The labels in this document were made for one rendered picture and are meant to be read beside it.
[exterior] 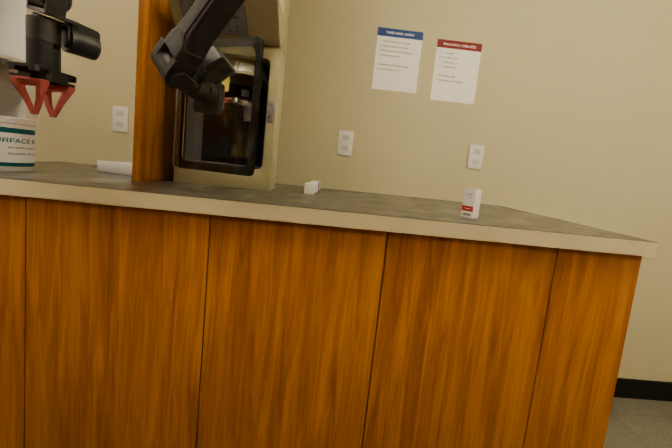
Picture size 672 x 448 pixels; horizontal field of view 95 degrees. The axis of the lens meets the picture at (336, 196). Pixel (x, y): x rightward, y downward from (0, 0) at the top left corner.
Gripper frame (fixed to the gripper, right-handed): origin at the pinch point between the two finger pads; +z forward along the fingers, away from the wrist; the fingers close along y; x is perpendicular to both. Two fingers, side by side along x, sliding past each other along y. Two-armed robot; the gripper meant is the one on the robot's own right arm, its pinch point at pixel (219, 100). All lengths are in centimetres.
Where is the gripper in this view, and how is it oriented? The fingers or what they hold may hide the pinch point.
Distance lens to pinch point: 98.4
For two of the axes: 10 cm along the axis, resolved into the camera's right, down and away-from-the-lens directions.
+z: -0.2, -1.0, 9.9
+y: 1.0, -9.9, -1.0
